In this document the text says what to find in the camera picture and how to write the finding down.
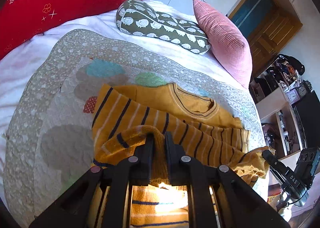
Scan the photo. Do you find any black television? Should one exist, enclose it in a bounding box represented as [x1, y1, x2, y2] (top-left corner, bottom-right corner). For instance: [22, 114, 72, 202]
[293, 91, 320, 148]

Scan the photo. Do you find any green hedgehog bolster pillow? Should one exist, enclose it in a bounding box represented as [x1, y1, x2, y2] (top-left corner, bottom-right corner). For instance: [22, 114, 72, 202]
[116, 0, 210, 55]

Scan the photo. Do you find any small white clock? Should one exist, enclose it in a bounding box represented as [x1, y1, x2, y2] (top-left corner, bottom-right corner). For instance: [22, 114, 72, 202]
[286, 88, 300, 105]

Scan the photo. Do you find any pink corduroy cushion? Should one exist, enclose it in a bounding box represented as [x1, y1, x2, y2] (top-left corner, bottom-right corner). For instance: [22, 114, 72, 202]
[193, 0, 253, 88]

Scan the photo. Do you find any patchwork heart quilt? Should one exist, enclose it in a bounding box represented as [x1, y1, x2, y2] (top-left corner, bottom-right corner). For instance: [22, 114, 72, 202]
[4, 30, 265, 227]

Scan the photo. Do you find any yellow striped knit sweater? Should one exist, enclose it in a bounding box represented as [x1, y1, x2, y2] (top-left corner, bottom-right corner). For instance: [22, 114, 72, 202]
[83, 84, 269, 227]

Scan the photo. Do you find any wooden door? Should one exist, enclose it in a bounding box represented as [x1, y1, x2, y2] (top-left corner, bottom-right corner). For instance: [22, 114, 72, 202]
[228, 0, 303, 78]

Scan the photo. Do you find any white shelf cabinet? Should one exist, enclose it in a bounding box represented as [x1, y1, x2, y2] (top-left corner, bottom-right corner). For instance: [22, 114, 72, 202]
[249, 83, 308, 159]

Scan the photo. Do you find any red long pillow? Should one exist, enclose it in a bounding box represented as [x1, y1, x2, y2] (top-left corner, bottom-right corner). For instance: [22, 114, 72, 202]
[0, 0, 151, 60]

